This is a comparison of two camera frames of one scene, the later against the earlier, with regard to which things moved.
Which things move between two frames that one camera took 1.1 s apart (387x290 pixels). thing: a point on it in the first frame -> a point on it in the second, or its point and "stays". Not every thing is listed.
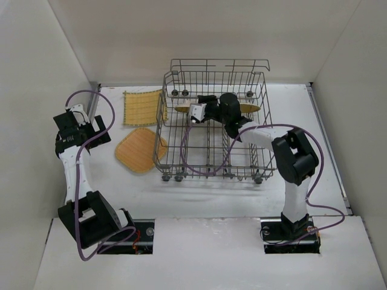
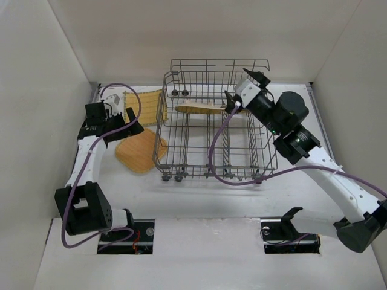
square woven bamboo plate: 139,149 stays
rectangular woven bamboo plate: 144,108 stays
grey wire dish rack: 203,103 stays
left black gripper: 98,133 -> 118,127
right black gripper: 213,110 -> 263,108
